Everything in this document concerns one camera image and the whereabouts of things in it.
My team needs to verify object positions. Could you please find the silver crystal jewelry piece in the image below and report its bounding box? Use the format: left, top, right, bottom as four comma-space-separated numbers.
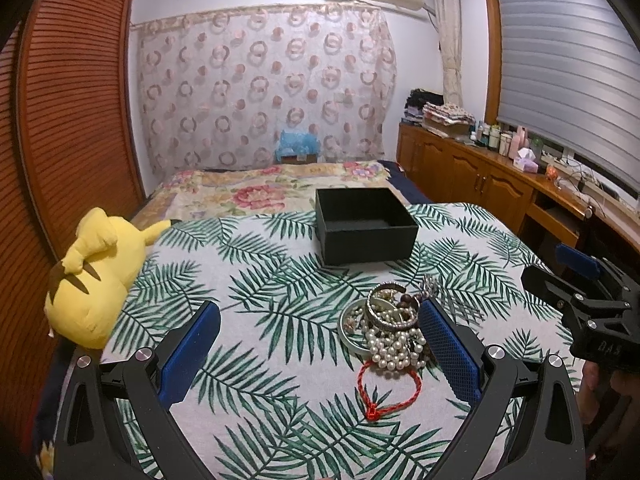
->
419, 274, 440, 300

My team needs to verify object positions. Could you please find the stack of folded clothes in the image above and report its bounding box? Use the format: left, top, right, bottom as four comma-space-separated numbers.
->
402, 88, 476, 132

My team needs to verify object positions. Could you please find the palm leaf print cloth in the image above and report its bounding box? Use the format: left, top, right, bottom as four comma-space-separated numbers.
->
103, 204, 582, 479

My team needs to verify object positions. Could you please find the person's right hand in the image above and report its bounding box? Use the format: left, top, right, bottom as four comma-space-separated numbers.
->
581, 358, 640, 430

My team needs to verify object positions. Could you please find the pale green jade bangle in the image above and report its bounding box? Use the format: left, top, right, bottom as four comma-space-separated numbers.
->
336, 299, 372, 359

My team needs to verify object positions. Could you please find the floral bed quilt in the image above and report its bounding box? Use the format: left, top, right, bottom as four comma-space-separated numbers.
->
132, 162, 400, 229

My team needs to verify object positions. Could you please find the grey window blind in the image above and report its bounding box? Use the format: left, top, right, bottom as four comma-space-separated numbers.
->
498, 0, 639, 188

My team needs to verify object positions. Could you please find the wooden sideboard cabinet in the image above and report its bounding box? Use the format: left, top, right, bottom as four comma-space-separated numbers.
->
396, 124, 639, 280

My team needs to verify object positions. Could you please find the red cord bracelet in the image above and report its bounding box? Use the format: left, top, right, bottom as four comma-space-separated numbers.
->
354, 358, 424, 424

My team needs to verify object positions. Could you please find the wooden louvered wardrobe door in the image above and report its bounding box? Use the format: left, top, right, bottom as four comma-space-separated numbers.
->
1, 0, 143, 448

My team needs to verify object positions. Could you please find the blue plush toy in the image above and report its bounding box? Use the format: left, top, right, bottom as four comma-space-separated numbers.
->
274, 130, 320, 162

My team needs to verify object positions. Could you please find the beige window drape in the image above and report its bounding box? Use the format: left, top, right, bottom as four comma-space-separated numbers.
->
434, 0, 462, 106

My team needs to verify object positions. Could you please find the large white pearl bracelet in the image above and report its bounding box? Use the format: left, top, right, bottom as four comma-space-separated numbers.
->
364, 326, 432, 372

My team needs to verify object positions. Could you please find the pink tissue box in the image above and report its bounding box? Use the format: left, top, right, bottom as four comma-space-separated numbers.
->
513, 148, 538, 174

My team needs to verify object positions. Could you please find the black square jewelry box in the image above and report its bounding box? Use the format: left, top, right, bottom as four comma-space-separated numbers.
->
316, 188, 419, 266

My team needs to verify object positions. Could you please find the yellow pikachu plush toy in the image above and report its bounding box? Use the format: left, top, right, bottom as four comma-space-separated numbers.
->
43, 207, 176, 349

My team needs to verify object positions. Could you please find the circle pattern sheer curtain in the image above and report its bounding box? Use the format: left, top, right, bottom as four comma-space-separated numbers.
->
136, 3, 397, 178

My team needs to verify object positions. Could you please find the pink bottle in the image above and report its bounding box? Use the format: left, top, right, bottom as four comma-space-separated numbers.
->
511, 126, 527, 159

